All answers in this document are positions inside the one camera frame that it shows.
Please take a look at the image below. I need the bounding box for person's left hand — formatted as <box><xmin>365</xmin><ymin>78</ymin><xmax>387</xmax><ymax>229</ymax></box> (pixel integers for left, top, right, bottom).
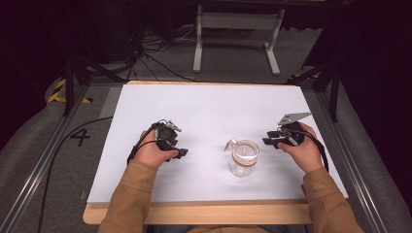
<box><xmin>133</xmin><ymin>129</ymin><xmax>180</xmax><ymax>169</ymax></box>

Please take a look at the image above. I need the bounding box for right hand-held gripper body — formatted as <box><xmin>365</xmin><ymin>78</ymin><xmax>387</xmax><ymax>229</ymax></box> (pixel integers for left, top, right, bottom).
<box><xmin>277</xmin><ymin>112</ymin><xmax>313</xmax><ymax>148</ymax></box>

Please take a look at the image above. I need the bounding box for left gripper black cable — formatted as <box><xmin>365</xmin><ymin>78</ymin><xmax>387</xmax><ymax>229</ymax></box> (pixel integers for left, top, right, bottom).
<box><xmin>126</xmin><ymin>123</ymin><xmax>160</xmax><ymax>165</ymax></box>

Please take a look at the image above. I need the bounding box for yellow black hazard tape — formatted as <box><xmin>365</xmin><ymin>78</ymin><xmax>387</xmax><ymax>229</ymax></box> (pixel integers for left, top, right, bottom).
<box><xmin>47</xmin><ymin>78</ymin><xmax>94</xmax><ymax>105</ymax></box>

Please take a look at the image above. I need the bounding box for bundle of black floor cables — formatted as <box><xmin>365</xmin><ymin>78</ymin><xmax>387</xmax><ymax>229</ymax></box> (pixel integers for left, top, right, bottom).
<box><xmin>125</xmin><ymin>24</ymin><xmax>199</xmax><ymax>83</ymax></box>

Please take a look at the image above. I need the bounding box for white metal stand frame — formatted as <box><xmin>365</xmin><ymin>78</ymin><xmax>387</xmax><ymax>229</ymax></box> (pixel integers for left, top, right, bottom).
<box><xmin>192</xmin><ymin>4</ymin><xmax>287</xmax><ymax>78</ymax></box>

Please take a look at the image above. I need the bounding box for person's right hand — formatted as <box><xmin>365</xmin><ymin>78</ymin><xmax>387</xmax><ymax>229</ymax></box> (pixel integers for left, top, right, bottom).
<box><xmin>277</xmin><ymin>122</ymin><xmax>326</xmax><ymax>175</ymax></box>

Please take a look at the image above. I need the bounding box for clear glass jar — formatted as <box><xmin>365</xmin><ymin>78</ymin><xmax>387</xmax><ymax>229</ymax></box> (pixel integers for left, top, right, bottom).
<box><xmin>223</xmin><ymin>138</ymin><xmax>261</xmax><ymax>179</ymax></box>

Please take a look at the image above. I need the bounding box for long black floor cable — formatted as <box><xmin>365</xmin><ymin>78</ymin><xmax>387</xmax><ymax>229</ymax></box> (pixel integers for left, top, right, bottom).
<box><xmin>36</xmin><ymin>116</ymin><xmax>115</xmax><ymax>233</ymax></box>

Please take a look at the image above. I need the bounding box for white table cover sheet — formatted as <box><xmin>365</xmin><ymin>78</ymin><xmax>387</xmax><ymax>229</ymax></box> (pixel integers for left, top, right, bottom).
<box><xmin>86</xmin><ymin>83</ymin><xmax>350</xmax><ymax>205</ymax></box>

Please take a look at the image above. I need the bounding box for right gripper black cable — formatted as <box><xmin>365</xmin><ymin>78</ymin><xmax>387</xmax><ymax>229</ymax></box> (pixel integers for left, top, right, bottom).
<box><xmin>284</xmin><ymin>128</ymin><xmax>330</xmax><ymax>173</ymax></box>

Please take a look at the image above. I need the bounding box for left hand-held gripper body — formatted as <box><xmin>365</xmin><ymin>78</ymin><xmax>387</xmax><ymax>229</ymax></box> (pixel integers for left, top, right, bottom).
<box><xmin>151</xmin><ymin>118</ymin><xmax>183</xmax><ymax>151</ymax></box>

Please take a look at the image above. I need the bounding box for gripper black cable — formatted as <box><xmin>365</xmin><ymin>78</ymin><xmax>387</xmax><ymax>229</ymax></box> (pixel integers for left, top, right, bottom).
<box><xmin>126</xmin><ymin>123</ymin><xmax>160</xmax><ymax>165</ymax></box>
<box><xmin>284</xmin><ymin>128</ymin><xmax>330</xmax><ymax>173</ymax></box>

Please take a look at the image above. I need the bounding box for black tripod stand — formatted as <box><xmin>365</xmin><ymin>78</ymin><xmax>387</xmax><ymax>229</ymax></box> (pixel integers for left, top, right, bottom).
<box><xmin>62</xmin><ymin>53</ymin><xmax>128</xmax><ymax>117</ymax></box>
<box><xmin>284</xmin><ymin>59</ymin><xmax>342</xmax><ymax>123</ymax></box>

